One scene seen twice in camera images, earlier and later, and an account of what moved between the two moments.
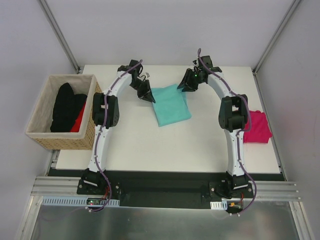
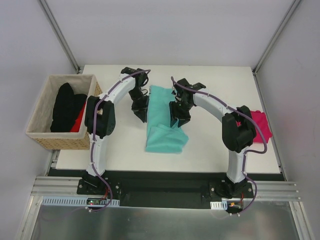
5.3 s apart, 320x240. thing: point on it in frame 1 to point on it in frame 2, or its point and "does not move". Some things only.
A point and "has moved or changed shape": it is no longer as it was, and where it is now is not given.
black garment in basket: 67,107 does not move
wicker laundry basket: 39,127 does not move
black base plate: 203,189 does not move
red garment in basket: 76,127 does not move
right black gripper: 190,80 to 179,113
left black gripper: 143,88 to 139,106
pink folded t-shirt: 260,132 does not move
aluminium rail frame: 279,191 does not move
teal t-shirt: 171,105 has moved or changed shape
